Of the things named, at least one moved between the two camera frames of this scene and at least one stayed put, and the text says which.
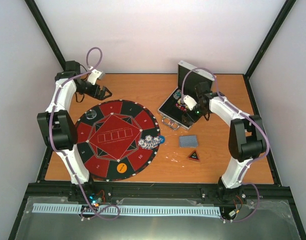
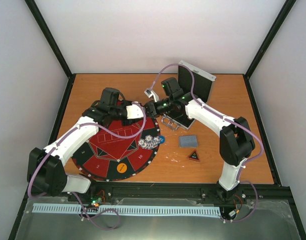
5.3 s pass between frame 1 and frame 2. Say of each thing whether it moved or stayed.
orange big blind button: stayed
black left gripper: moved
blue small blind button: stayed
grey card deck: stayed
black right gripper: moved
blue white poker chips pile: stayed
